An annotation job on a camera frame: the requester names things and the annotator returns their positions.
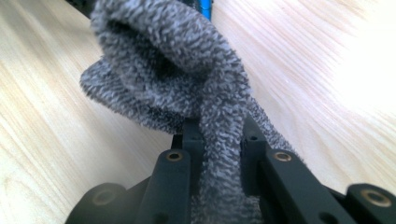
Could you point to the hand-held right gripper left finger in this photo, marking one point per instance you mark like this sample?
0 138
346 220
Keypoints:
195 149

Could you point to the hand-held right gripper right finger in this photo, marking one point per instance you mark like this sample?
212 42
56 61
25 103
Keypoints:
251 161

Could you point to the grey fuzzy cloth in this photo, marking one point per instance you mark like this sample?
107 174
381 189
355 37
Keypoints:
174 46

